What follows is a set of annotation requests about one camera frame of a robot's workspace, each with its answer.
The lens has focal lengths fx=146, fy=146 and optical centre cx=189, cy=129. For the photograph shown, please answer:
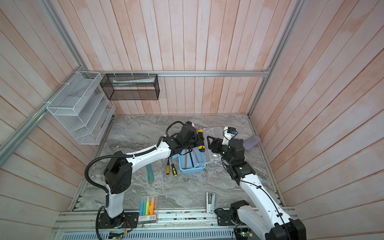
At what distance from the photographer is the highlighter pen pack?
2.43 feet

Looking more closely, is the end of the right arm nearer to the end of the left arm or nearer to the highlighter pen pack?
the end of the left arm

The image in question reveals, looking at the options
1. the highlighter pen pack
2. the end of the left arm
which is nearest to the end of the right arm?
the end of the left arm
